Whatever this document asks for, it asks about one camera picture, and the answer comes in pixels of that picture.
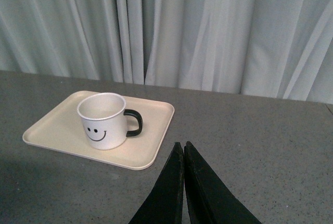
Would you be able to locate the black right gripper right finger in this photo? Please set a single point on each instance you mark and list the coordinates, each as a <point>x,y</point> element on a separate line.
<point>208,198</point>

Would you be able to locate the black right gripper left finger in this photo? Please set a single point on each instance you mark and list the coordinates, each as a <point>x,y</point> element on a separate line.
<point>164,204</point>

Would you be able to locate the white smiley mug black handle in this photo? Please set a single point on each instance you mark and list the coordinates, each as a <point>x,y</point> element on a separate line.
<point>106,120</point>

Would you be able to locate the beige rectangular tray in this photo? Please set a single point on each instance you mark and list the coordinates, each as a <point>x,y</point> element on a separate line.
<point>61,130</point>

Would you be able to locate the light grey curtain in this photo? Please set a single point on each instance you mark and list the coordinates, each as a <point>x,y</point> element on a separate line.
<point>272,48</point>

